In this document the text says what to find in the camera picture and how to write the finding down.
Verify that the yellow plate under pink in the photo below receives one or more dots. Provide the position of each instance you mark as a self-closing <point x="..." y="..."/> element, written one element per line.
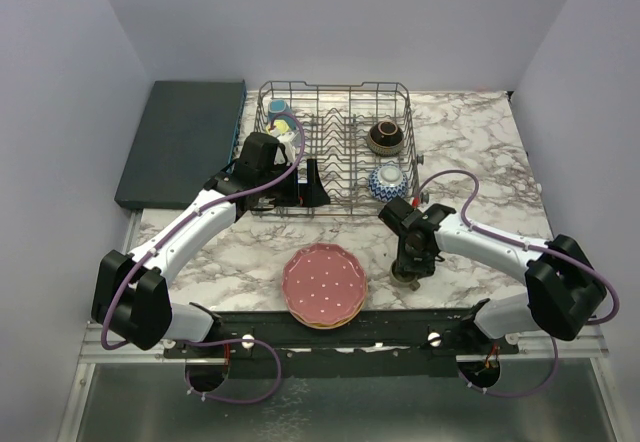
<point x="318" y="326"/>

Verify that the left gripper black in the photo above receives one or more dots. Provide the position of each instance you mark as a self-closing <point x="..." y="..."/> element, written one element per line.
<point x="310" y="194"/>

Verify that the red and blue patterned bowl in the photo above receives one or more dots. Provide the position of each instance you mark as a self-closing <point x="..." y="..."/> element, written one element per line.
<point x="387" y="182"/>

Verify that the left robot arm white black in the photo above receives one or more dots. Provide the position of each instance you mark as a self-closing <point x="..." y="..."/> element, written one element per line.
<point x="131" y="297"/>

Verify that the blue mug white inside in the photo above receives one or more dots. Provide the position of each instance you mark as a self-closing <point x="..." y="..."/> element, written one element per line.
<point x="279" y="110"/>

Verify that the cream mug yellow handle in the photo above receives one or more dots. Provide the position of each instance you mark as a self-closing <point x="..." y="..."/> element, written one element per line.
<point x="281" y="126"/>

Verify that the small grey-brown cup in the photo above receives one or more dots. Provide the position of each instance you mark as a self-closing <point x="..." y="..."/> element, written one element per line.
<point x="404" y="280"/>

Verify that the pink polka dot plate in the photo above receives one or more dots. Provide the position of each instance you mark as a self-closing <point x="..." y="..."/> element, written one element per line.
<point x="323" y="283"/>

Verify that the dark grey flat box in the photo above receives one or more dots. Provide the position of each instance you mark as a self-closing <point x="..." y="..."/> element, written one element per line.
<point x="187" y="133"/>

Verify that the dark patterned bowl cream inside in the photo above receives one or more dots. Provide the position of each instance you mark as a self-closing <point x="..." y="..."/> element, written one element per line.
<point x="385" y="139"/>

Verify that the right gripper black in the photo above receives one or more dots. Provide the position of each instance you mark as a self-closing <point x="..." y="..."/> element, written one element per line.
<point x="424" y="268"/>

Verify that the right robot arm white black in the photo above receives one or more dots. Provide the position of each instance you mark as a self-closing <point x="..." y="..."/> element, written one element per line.
<point x="562" y="291"/>

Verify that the grey wire dish rack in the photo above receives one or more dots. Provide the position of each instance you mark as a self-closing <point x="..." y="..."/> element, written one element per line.
<point x="336" y="120"/>

